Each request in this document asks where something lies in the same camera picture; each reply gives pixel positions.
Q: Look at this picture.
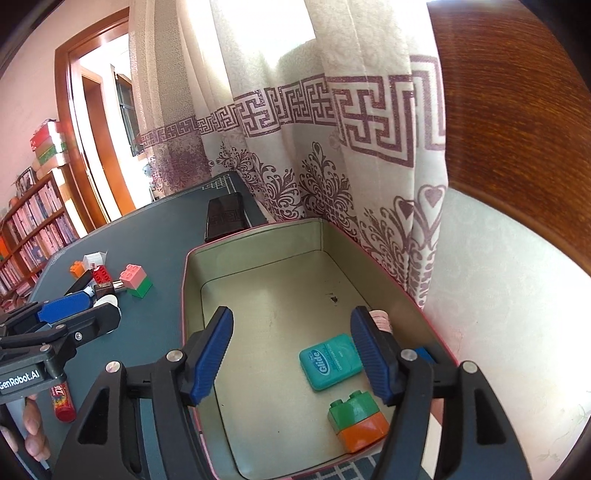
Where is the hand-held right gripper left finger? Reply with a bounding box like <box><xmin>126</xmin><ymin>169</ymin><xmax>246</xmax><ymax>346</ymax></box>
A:
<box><xmin>48</xmin><ymin>305</ymin><xmax>236</xmax><ymax>480</ymax></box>

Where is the white box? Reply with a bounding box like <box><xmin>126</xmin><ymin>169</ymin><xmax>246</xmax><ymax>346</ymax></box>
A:
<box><xmin>34</xmin><ymin>157</ymin><xmax>70</xmax><ymax>180</ymax></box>

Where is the brown wooden panel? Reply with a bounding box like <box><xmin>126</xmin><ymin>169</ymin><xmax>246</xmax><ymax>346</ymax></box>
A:
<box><xmin>427</xmin><ymin>0</ymin><xmax>591</xmax><ymax>278</ymax></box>

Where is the teal floss container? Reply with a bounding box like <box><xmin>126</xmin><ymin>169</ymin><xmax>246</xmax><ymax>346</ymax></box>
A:
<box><xmin>298</xmin><ymin>333</ymin><xmax>364</xmax><ymax>392</ymax></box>

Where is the wooden bookshelf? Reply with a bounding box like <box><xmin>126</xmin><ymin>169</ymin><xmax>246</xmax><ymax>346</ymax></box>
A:
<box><xmin>0</xmin><ymin>168</ymin><xmax>86</xmax><ymax>301</ymax></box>

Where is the teal desktop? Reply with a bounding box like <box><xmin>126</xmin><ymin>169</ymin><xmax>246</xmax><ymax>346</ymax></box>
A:
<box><xmin>18</xmin><ymin>171</ymin><xmax>384</xmax><ymax>480</ymax></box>

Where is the black phone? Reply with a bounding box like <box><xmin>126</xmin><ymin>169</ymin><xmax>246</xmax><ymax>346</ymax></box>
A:
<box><xmin>204</xmin><ymin>193</ymin><xmax>249</xmax><ymax>244</ymax></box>

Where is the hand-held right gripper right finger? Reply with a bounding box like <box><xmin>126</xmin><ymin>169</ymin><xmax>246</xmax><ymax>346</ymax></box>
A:
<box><xmin>349</xmin><ymin>305</ymin><xmax>534</xmax><ymax>480</ymax></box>

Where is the red cardboard box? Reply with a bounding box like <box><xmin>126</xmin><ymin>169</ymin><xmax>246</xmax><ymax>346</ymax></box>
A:
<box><xmin>182</xmin><ymin>218</ymin><xmax>462</xmax><ymax>480</ymax></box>

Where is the patterned beige curtain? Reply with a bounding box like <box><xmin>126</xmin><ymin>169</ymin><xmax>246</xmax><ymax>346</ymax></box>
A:
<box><xmin>128</xmin><ymin>0</ymin><xmax>448</xmax><ymax>310</ymax></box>

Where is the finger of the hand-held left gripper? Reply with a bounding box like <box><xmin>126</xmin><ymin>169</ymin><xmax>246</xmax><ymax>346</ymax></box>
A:
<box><xmin>0</xmin><ymin>305</ymin><xmax>123</xmax><ymax>366</ymax></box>
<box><xmin>0</xmin><ymin>271</ymin><xmax>95</xmax><ymax>339</ymax></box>

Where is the green box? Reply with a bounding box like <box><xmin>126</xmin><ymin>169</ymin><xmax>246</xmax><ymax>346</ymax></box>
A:
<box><xmin>37</xmin><ymin>138</ymin><xmax>69</xmax><ymax>163</ymax></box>

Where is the red candy tube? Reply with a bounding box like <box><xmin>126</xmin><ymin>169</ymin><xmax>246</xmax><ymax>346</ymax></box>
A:
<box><xmin>50</xmin><ymin>381</ymin><xmax>77</xmax><ymax>424</ymax></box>

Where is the wooden door frame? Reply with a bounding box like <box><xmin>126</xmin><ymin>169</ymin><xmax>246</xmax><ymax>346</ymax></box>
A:
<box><xmin>54</xmin><ymin>7</ymin><xmax>139</xmax><ymax>227</ymax></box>

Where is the pink and green block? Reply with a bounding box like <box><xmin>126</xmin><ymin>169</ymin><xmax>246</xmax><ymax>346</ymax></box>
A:
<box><xmin>120</xmin><ymin>263</ymin><xmax>153</xmax><ymax>298</ymax></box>

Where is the green and orange block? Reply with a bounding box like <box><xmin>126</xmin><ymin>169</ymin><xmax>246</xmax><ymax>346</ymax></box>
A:
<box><xmin>328</xmin><ymin>391</ymin><xmax>391</xmax><ymax>453</ymax></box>

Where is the person's left hand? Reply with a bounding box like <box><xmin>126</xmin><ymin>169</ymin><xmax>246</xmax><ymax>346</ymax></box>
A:
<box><xmin>0</xmin><ymin>395</ymin><xmax>52</xmax><ymax>463</ymax></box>

